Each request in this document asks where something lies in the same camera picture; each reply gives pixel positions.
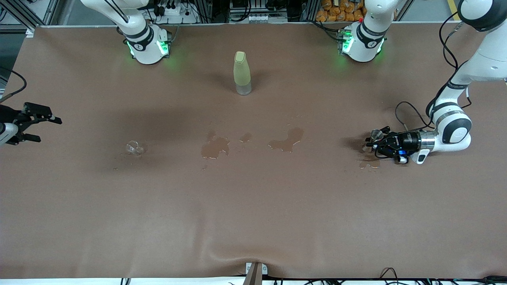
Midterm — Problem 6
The clear glass measuring cup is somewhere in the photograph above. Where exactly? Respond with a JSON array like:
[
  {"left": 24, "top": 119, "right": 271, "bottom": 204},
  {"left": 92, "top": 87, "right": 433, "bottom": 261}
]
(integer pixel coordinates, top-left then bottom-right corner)
[{"left": 126, "top": 140, "right": 145, "bottom": 156}]

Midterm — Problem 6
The orange snack packets pile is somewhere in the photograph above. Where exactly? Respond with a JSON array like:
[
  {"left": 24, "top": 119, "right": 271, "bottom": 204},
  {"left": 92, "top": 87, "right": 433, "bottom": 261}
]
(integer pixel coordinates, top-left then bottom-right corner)
[{"left": 316, "top": 0, "right": 366, "bottom": 22}]

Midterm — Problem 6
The brown table mat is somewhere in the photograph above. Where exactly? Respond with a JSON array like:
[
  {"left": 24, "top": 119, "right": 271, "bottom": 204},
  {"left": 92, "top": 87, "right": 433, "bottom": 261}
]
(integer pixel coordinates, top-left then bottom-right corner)
[{"left": 0, "top": 22, "right": 507, "bottom": 279}]

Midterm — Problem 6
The yellow-green bottle with clear base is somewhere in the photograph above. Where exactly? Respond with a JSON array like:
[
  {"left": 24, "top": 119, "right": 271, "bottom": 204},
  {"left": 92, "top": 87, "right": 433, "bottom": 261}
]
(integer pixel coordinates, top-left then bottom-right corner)
[{"left": 233, "top": 51, "right": 252, "bottom": 96}]

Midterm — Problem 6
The white power strip with plugs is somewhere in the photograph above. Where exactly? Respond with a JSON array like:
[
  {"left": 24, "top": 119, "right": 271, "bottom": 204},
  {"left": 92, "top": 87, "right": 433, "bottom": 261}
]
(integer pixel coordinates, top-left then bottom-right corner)
[{"left": 152, "top": 0, "right": 198, "bottom": 25}]

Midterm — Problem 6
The large brown liquid puddle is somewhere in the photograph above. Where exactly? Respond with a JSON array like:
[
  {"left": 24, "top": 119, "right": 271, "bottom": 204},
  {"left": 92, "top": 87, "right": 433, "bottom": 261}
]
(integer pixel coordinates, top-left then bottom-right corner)
[{"left": 200, "top": 129, "right": 231, "bottom": 160}]

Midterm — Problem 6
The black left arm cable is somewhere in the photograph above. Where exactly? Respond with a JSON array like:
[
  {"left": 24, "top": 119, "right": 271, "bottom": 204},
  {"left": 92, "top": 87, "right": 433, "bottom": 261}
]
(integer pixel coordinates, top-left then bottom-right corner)
[{"left": 395, "top": 12, "right": 473, "bottom": 137}]

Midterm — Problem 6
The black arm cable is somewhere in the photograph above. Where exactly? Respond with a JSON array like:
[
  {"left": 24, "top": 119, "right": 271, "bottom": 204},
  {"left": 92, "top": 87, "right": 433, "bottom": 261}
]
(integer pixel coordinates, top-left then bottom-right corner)
[
  {"left": 395, "top": 12, "right": 473, "bottom": 137},
  {"left": 0, "top": 67, "right": 27, "bottom": 103}
]

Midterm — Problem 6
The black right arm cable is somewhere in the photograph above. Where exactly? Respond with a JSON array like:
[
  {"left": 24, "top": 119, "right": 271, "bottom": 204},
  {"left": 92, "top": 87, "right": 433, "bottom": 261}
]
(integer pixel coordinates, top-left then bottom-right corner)
[{"left": 0, "top": 67, "right": 27, "bottom": 103}]

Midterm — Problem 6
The aluminium frame profile structure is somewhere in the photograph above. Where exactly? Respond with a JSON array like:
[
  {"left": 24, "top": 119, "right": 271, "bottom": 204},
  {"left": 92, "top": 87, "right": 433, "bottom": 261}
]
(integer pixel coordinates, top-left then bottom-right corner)
[{"left": 0, "top": 0, "right": 60, "bottom": 38}]

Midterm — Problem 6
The black cable loop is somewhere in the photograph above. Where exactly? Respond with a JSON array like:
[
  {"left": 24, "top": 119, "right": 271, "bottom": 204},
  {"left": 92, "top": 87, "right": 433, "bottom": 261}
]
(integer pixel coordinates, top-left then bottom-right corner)
[{"left": 379, "top": 268, "right": 399, "bottom": 285}]

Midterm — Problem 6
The metal table clamp bracket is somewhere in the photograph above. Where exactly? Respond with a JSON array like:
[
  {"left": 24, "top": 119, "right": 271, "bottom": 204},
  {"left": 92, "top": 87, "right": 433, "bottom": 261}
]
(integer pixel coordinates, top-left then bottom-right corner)
[{"left": 246, "top": 262, "right": 268, "bottom": 285}]

